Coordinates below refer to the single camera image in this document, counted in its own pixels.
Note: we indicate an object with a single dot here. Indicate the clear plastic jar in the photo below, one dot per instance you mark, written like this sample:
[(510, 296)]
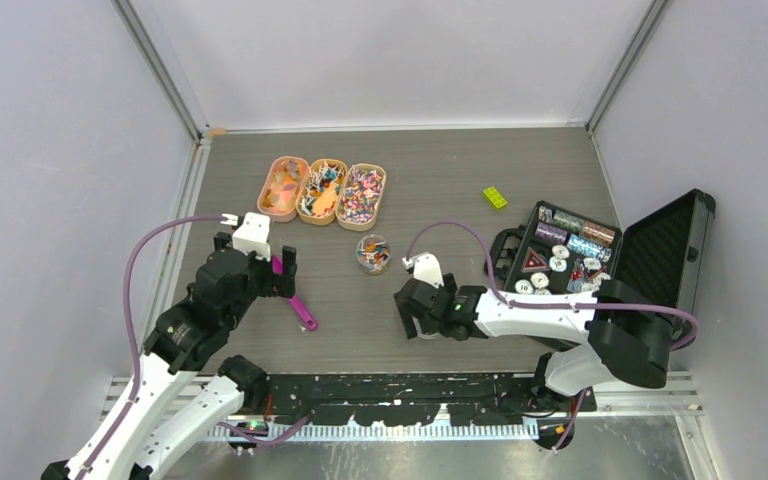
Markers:
[(373, 254)]

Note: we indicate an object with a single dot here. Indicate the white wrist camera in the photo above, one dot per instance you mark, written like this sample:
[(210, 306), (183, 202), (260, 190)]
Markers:
[(424, 267), (250, 234)]

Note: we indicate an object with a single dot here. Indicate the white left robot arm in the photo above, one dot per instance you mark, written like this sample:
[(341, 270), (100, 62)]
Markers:
[(133, 441)]

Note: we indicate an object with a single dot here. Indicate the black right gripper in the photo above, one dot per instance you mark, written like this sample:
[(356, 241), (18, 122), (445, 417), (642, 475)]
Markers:
[(410, 323)]

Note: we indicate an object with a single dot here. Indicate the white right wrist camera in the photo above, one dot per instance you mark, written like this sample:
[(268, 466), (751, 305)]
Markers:
[(424, 267)]

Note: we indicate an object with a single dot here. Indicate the yellow tray with ball lollipops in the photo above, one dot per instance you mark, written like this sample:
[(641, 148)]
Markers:
[(321, 190)]

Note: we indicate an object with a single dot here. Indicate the yellow-green toy brick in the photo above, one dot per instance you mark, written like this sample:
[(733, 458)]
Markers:
[(494, 198)]

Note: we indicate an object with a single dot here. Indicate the black poker chip case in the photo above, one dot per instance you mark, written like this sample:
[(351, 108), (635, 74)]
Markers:
[(557, 252)]

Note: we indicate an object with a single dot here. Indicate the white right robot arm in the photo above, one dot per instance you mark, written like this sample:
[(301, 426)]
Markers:
[(611, 338)]

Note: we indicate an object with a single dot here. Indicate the tan tray with swirl lollipops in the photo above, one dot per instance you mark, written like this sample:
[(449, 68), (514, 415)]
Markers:
[(361, 197)]

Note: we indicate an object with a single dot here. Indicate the pink oval candy tray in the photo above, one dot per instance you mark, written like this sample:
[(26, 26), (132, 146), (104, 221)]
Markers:
[(281, 188)]

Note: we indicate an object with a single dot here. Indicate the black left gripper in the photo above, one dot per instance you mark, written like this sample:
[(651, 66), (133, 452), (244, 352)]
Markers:
[(279, 284)]

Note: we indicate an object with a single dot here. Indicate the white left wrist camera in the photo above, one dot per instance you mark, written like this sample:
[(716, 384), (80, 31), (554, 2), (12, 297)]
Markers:
[(250, 234)]

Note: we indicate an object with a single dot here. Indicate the magenta plastic scoop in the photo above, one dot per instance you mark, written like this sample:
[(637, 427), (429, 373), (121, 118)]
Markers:
[(305, 317)]

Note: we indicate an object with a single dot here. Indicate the clear round jar lid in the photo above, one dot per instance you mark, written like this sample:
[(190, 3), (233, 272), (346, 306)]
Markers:
[(427, 336)]

